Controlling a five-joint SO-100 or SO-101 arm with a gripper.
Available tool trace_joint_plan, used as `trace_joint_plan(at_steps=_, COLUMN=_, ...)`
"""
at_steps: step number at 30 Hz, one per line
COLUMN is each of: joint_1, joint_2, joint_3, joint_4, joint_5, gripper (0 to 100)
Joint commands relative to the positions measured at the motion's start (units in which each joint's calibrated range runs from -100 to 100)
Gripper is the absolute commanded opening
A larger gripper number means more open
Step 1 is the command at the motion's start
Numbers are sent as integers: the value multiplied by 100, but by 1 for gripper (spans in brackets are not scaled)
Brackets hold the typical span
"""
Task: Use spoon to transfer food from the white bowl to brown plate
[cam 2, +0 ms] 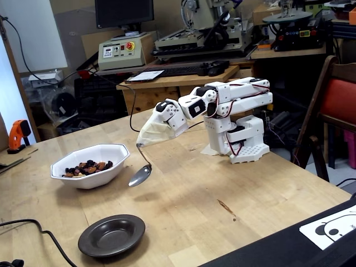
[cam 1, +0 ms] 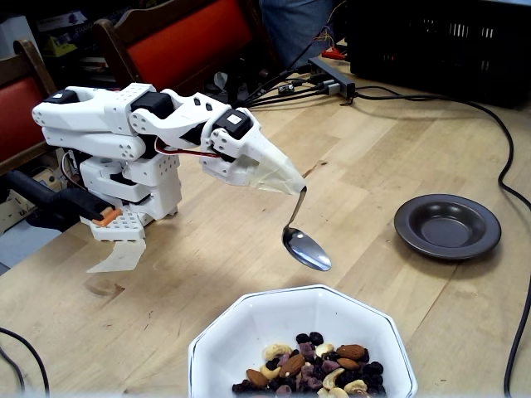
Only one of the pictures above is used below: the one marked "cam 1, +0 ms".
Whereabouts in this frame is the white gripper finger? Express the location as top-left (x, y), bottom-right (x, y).
top-left (227, 163), bottom-right (252, 187)
top-left (208, 123), bottom-right (294, 164)

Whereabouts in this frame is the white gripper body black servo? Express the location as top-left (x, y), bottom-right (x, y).
top-left (199, 107), bottom-right (254, 182)

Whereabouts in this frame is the bent metal spoon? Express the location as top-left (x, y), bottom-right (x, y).
top-left (281, 186), bottom-right (333, 273)

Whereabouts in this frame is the white octagonal bowl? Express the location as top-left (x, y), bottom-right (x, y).
top-left (188, 284), bottom-right (419, 398)

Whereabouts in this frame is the brown plate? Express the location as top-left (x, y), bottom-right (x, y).
top-left (392, 193), bottom-right (503, 261)

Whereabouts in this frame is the beige masking tape wrap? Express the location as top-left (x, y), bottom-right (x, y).
top-left (227, 138), bottom-right (309, 197)

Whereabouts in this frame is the small circuit board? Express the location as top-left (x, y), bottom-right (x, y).
top-left (276, 80), bottom-right (306, 95)

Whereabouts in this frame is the wooden chair red cushion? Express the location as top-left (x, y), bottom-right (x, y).
top-left (91, 0), bottom-right (270, 99)
top-left (0, 39), bottom-right (84, 175)

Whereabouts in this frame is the grey usb hub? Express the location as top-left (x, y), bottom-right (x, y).
top-left (307, 56), bottom-right (357, 100)

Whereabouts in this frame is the blue denim fabric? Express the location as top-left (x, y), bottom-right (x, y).
top-left (260, 0), bottom-right (348, 71)

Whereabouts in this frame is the beige tape sheet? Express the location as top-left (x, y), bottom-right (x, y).
top-left (85, 238), bottom-right (147, 274)

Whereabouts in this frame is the black clamp orange tip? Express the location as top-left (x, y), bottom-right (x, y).
top-left (4, 168), bottom-right (124, 230)

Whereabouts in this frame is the yellow green packet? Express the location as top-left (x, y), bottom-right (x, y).
top-left (43, 35), bottom-right (80, 59)

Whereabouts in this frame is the trail mix pile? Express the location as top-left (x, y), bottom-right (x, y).
top-left (231, 330), bottom-right (387, 398)

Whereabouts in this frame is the black plastic crate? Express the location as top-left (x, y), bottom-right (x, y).
top-left (343, 0), bottom-right (531, 109)

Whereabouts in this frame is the white printed box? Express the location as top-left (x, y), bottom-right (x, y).
top-left (0, 188), bottom-right (38, 235)

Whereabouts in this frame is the black usb cable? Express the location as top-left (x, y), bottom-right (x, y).
top-left (231, 64), bottom-right (312, 109)
top-left (230, 74), bottom-right (329, 112)

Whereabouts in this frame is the thick black cable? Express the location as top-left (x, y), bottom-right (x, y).
top-left (340, 85), bottom-right (531, 397)

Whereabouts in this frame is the thin black cable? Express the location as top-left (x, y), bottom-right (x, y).
top-left (0, 327), bottom-right (51, 397)

